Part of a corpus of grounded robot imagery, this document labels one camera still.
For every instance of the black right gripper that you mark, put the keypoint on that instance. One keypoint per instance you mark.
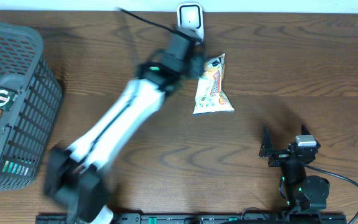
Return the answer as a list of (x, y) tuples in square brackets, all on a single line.
[(267, 144)]

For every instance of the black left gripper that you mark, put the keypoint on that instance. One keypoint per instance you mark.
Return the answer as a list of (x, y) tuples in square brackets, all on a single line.
[(196, 65)]

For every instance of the cream snack bag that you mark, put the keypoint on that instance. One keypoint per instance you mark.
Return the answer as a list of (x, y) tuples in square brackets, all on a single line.
[(210, 97)]

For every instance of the dark green round-logo packet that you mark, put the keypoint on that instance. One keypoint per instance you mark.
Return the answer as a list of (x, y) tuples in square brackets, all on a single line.
[(7, 98)]

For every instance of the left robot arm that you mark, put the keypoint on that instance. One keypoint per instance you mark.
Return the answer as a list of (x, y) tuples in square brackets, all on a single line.
[(75, 175)]

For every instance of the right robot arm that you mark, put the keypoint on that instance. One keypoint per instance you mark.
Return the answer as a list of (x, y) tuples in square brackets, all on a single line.
[(306, 195)]

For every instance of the white barcode scanner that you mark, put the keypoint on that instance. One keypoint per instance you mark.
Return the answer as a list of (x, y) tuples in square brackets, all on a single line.
[(190, 16)]

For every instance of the grey plastic shopping basket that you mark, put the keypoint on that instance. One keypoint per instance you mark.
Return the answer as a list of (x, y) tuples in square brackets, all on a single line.
[(26, 128)]

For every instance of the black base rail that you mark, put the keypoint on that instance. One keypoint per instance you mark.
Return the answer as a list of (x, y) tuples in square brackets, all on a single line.
[(252, 217)]

